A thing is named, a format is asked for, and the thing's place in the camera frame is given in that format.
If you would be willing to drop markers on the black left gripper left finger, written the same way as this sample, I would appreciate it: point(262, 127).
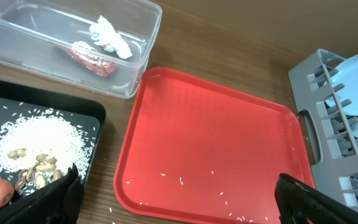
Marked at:
point(58, 202)

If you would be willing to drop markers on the clear plastic bin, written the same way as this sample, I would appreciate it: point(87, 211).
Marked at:
point(32, 33)

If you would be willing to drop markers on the red plastic tray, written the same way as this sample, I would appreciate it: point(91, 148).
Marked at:
point(200, 152)

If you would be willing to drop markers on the rice and food waste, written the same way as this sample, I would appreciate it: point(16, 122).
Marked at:
point(28, 131)

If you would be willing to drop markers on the crumpled white tissue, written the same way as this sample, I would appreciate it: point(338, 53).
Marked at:
point(104, 34)

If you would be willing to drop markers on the grey dishwasher rack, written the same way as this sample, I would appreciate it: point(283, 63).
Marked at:
point(335, 148)

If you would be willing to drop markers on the black tray bin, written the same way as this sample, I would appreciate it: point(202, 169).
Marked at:
point(29, 182)

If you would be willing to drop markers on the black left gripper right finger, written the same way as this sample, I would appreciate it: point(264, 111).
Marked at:
point(299, 203)

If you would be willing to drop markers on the red foil wrapper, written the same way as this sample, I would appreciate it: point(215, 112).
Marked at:
point(92, 62)

